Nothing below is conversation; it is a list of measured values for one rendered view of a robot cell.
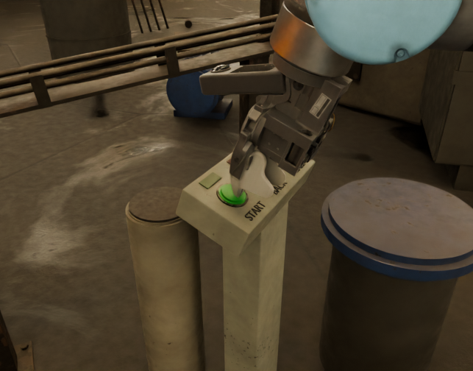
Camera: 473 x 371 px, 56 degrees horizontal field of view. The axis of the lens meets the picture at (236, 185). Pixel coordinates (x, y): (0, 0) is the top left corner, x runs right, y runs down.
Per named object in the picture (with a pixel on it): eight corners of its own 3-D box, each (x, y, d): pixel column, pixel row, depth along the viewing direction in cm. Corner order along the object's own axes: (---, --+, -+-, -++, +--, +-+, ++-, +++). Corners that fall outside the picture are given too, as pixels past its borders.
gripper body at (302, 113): (290, 182, 50) (336, 91, 43) (229, 144, 52) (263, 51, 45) (315, 157, 56) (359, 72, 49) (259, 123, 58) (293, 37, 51)
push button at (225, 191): (210, 200, 61) (213, 191, 60) (225, 188, 64) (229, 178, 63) (234, 216, 60) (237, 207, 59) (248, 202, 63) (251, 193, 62)
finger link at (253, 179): (255, 225, 57) (281, 171, 51) (218, 200, 58) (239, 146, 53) (265, 213, 59) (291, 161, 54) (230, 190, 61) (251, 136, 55)
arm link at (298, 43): (268, 4, 42) (306, -7, 49) (251, 51, 45) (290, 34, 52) (351, 46, 40) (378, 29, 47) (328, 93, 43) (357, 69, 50)
